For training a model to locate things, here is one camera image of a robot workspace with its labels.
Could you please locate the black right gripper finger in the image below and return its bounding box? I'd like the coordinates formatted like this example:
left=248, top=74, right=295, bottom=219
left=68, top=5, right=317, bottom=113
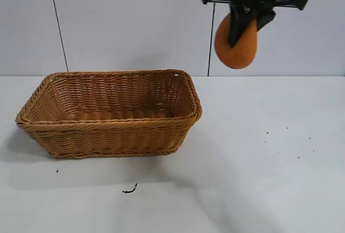
left=256, top=8, right=277, bottom=32
left=228, top=3, right=256, bottom=48

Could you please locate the orange-brown bread roll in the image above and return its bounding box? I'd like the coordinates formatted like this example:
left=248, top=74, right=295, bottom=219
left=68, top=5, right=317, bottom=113
left=215, top=11, right=259, bottom=70

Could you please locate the brown woven wicker basket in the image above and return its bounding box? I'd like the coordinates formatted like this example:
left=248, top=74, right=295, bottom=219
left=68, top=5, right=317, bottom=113
left=15, top=68, right=203, bottom=160

